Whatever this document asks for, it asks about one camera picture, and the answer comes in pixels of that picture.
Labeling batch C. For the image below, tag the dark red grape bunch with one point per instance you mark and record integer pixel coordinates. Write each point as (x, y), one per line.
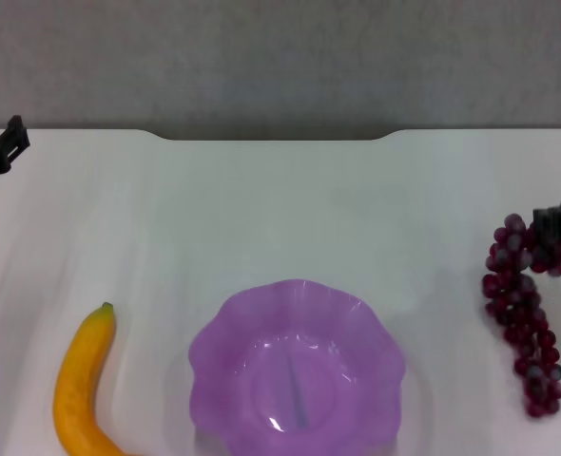
(518, 304)

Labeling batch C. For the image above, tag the purple wavy-edged plastic plate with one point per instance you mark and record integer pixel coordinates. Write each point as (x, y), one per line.
(299, 380)

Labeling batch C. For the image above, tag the yellow banana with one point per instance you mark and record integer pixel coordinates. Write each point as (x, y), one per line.
(78, 380)

